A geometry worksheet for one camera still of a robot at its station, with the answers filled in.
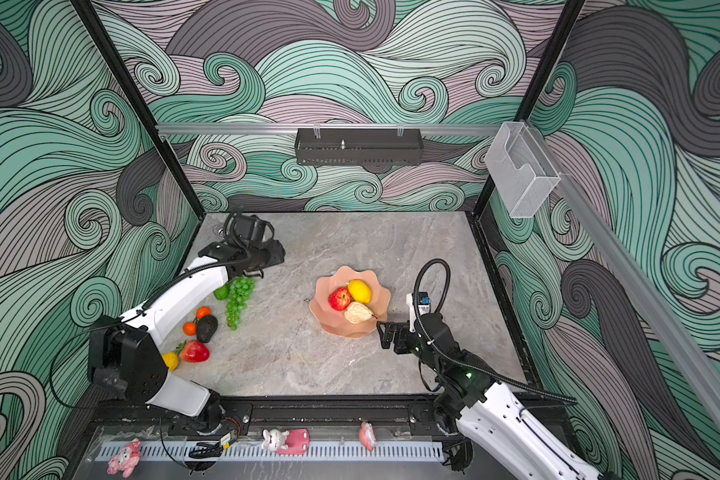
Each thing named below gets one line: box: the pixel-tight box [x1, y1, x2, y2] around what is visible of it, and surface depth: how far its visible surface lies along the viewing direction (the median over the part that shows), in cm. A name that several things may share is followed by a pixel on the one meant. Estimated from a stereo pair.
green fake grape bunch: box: [225, 276, 256, 331], surface depth 92 cm
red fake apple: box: [328, 287, 353, 311], surface depth 91 cm
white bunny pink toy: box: [262, 428, 310, 455], surface depth 68 cm
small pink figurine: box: [360, 422, 377, 452], surface depth 68 cm
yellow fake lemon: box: [347, 279, 373, 304], surface depth 93 cm
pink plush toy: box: [106, 438, 141, 478], surface depth 67 cm
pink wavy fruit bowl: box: [309, 266, 392, 338], surface depth 92 cm
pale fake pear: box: [344, 301, 378, 324], surface depth 89 cm
